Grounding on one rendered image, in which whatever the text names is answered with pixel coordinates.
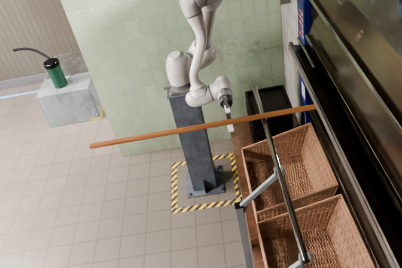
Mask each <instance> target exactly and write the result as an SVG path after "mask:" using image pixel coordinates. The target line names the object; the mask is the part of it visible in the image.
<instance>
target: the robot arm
mask: <svg viewBox="0 0 402 268"><path fill-rule="evenodd" d="M222 1H223V0H179V4H180V6H181V9H182V12H183V13H184V15H185V17H186V19H187V21H188V22H189V24H190V26H191V27H192V29H193V30H194V33H195V34H196V40H195V41H193V43H192V45H191V47H190V48H189V50H188V52H186V53H185V52H183V51H173V52H171V53H169V55H168V56H167V58H166V72H167V76H168V79H169V84H167V85H165V86H163V87H164V90H170V93H169V95H170V96H174V95H180V94H184V93H187V95H186V97H185V99H186V102H187V103H188V105H189V106H192V107H197V106H202V105H206V104H208V103H211V102H213V101H215V100H218V101H219V103H220V106H221V107H222V108H224V111H225V115H226V117H227V120H228V119H231V116H230V114H231V111H230V110H231V109H230V107H231V106H232V104H233V101H232V100H233V95H232V85H231V83H230V81H229V79H228V78H227V77H225V76H220V77H218V78H217V79H216V80H215V82H214V83H212V84H211V85H208V86H207V85H206V84H205V83H203V82H201V81H200V80H199V71H200V70H201V69H203V68H205V67H207V66H209V65H210V64H211V63H213V62H214V60H215V59H216V58H217V54H218V53H217V48H216V47H215V46H214V45H213V43H211V35H212V29H213V25H214V19H215V13H216V9H217V8H218V7H219V6H220V3H221V2H222Z"/></svg>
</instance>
